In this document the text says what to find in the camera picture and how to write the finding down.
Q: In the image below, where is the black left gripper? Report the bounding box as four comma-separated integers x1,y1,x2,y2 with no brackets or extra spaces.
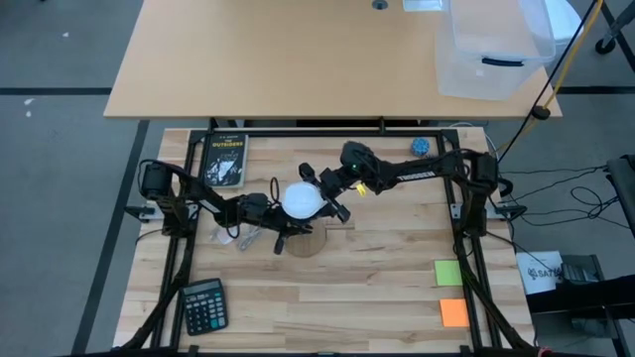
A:
232,191,314,255

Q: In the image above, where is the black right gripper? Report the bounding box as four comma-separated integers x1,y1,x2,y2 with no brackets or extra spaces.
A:
299,163,359,223

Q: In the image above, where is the white flood lightbulb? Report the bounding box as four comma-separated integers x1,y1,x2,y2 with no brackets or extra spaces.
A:
281,181,327,220

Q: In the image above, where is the lamp with wooden base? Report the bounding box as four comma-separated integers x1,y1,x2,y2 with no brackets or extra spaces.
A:
283,217,328,259

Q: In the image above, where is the black desk calculator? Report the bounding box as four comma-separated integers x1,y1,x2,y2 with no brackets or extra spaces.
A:
179,278,230,337

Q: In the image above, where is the black paperback book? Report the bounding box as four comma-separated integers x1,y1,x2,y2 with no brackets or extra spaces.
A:
202,132,249,189

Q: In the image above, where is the blue patterned round container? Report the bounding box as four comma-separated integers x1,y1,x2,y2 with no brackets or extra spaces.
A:
410,137,432,158

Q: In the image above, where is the beige desk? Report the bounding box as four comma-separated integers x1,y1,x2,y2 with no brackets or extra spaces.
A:
103,0,564,120

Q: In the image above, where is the green sticky note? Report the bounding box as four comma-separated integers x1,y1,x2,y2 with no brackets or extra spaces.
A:
434,259,464,288

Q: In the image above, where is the orange sticky note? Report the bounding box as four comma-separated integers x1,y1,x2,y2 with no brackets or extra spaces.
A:
439,297,470,328

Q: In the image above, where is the clear plastic storage bin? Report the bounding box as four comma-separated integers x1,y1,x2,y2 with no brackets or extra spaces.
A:
435,0,557,102

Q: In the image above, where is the white label card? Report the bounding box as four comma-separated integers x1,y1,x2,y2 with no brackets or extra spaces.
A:
402,0,445,13

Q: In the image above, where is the white printed bag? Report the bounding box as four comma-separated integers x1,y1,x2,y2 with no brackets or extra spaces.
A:
515,250,565,297

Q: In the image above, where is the grey caster leg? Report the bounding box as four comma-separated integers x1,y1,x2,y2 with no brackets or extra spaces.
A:
593,9,635,56

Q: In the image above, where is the clear lamp power cable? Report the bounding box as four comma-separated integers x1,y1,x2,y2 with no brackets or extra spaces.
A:
207,225,264,253

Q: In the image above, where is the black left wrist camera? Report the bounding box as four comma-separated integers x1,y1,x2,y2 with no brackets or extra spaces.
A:
246,191,273,215

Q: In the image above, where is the black aluminium table frame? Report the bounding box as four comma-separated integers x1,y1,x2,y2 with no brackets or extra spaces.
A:
113,126,537,357

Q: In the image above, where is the black hanging cable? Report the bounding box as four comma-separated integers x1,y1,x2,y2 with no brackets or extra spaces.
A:
497,0,599,164

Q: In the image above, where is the yellow cable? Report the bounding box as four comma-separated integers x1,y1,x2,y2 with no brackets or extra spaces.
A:
495,0,605,158

